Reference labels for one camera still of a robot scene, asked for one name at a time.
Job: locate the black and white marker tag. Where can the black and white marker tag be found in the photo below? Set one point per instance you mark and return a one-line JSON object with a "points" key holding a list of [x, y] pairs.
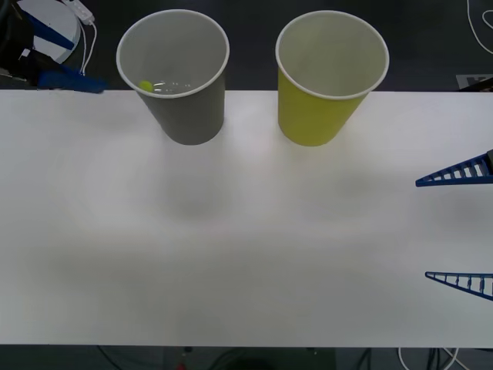
{"points": [[471, 81]]}

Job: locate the yellow-green waste bin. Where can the yellow-green waste bin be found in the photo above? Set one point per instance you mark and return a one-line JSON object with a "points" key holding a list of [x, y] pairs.
{"points": [[308, 115]]}

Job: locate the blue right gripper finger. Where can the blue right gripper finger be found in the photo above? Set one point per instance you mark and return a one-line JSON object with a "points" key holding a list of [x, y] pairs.
{"points": [[468, 171], [475, 285]]}

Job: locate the grey waste bin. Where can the grey waste bin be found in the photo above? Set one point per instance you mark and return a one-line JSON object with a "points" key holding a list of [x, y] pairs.
{"points": [[188, 115]]}

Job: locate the clear bottle with green cap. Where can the clear bottle with green cap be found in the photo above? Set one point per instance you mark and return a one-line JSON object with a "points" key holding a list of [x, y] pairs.
{"points": [[161, 86]]}

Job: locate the white round disc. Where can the white round disc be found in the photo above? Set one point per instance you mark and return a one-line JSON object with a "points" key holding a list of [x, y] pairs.
{"points": [[58, 19]]}

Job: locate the white power strip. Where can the white power strip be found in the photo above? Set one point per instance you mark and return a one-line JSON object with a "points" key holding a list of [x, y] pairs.
{"points": [[81, 9]]}

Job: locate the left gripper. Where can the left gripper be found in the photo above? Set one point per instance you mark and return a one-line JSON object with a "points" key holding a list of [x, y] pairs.
{"points": [[25, 42]]}

